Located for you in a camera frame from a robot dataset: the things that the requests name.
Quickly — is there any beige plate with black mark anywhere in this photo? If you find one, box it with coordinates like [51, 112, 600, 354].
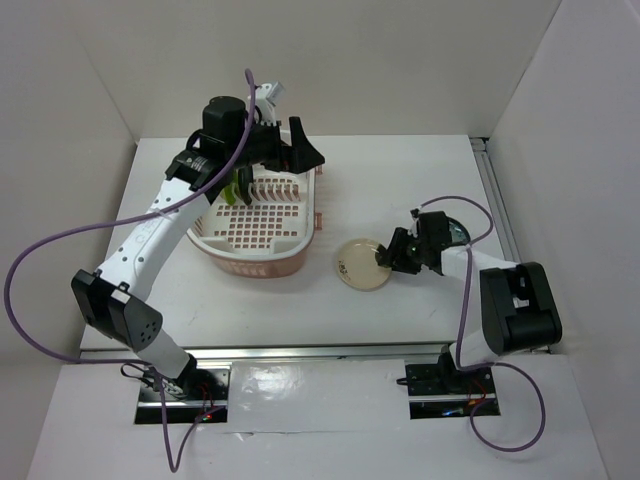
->
[335, 238, 392, 292]

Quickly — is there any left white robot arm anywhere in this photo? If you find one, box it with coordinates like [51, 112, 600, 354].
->
[71, 87, 325, 399]

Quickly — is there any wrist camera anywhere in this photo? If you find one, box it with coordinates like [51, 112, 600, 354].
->
[409, 208, 424, 238]
[253, 82, 285, 126]

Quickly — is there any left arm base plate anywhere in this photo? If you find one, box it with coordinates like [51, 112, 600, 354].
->
[134, 365, 231, 425]

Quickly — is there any blue patterned plate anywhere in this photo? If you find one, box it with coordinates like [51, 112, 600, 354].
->
[447, 217, 471, 247]

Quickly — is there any green plate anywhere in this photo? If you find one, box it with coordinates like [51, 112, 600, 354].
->
[221, 172, 238, 206]

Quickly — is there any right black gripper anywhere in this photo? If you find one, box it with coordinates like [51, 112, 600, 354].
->
[377, 227, 429, 275]

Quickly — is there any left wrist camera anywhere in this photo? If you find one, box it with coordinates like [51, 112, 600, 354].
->
[253, 82, 285, 126]

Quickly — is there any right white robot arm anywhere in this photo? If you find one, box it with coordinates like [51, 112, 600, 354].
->
[375, 210, 563, 392]

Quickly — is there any white pink dish rack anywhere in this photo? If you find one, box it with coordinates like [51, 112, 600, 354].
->
[187, 165, 323, 279]

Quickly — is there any aluminium rail frame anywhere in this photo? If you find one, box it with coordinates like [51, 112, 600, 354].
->
[77, 134, 554, 365]

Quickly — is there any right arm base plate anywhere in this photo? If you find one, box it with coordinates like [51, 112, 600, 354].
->
[396, 364, 501, 420]

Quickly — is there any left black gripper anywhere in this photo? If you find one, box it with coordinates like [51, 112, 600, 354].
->
[227, 114, 324, 174]

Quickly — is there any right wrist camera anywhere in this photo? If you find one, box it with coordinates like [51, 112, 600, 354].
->
[409, 208, 424, 238]

